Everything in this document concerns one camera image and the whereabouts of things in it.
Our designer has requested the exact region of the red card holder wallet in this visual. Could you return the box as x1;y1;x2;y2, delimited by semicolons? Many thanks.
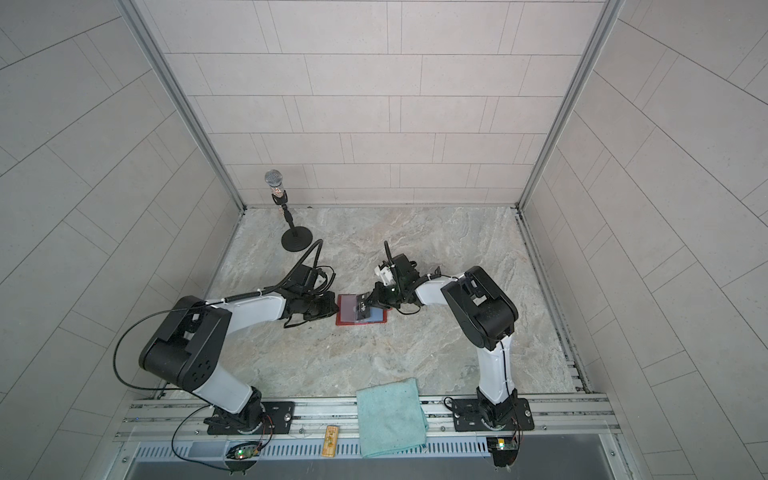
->
335;294;387;326

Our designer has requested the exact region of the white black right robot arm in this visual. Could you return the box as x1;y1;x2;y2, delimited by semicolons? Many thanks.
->
353;254;519;429

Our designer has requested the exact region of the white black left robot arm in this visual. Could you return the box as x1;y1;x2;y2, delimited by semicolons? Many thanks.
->
138;265;338;434

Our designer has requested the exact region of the microphone on black stand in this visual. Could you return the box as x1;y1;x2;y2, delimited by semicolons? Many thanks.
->
264;169;313;252

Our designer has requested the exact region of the teal folded cloth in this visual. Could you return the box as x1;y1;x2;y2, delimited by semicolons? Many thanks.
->
356;378;428;458

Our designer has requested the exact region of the small wooden block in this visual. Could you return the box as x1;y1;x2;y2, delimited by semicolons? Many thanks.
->
321;425;339;458

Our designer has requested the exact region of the left green circuit board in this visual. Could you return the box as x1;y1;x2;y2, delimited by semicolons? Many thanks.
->
225;441;262;461

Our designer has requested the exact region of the green circuit board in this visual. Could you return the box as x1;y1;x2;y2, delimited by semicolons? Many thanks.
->
486;436;520;468
225;441;262;461

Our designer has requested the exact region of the right green circuit board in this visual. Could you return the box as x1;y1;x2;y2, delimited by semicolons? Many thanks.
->
486;436;520;468

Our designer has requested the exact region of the aluminium corner profile left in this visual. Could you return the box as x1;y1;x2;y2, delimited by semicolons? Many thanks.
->
115;0;246;214

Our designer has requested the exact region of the aluminium corner profile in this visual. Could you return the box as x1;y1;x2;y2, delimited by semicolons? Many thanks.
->
115;0;246;214
517;0;624;212

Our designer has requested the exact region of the aluminium corner profile right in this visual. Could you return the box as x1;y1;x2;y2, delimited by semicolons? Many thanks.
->
517;0;624;212

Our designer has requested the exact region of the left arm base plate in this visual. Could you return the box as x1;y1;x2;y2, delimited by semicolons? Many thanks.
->
203;400;295;435

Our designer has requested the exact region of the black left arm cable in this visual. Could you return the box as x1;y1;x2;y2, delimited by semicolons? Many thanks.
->
112;307;193;392

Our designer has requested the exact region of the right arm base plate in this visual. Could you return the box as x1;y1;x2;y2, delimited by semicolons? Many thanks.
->
451;398;535;432

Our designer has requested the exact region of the aluminium rail frame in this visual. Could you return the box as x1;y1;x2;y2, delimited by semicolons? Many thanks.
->
112;393;621;441

